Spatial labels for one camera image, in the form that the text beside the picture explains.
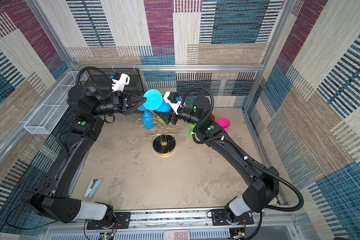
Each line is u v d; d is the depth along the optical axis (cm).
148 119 84
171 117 57
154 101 53
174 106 54
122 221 73
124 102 51
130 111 52
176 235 69
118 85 52
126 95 52
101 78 102
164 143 99
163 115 57
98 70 53
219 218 73
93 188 82
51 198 38
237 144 48
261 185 40
